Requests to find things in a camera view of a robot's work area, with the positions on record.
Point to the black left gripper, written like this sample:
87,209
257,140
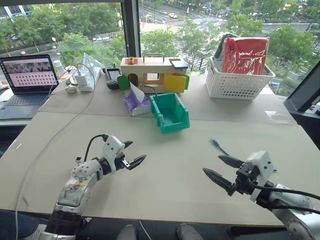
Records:
122,162

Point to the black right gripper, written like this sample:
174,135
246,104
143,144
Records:
243,180

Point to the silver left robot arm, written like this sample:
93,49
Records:
80,175

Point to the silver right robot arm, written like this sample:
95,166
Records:
297,220

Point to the grey power adapter with cable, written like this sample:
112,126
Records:
81,79

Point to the purple tissue pack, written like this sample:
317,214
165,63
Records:
136,103

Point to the green plastic storage bin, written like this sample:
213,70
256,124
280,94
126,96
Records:
170,112

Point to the green box door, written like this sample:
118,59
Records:
123,83

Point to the black round object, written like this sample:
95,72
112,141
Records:
112,84

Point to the grey rounded shape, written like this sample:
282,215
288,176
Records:
127,233
188,232

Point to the wooden lock box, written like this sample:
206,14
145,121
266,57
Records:
150,75

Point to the black handheld device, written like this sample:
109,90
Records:
112,74

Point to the yellow box door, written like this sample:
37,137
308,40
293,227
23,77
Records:
175,83

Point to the white power strip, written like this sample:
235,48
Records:
90,78

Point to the white perforated plastic basket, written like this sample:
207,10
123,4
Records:
237,83

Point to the small white rounded object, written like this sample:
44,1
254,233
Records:
71,88

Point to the blue box lid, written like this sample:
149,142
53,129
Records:
178,63

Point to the clear plastic bag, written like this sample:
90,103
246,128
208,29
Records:
90,61

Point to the clear plastic cup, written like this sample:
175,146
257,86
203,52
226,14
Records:
58,67

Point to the red bag in plastic wrap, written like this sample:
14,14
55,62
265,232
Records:
245,56

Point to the open laptop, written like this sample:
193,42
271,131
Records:
25,85

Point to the blue jeans leg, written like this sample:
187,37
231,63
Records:
15,225

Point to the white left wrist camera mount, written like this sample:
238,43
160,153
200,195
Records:
112,147

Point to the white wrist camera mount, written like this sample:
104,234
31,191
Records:
262,162
112,147

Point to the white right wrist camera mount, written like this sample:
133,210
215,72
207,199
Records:
262,162

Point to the dark window frame post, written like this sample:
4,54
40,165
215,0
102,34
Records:
130,32

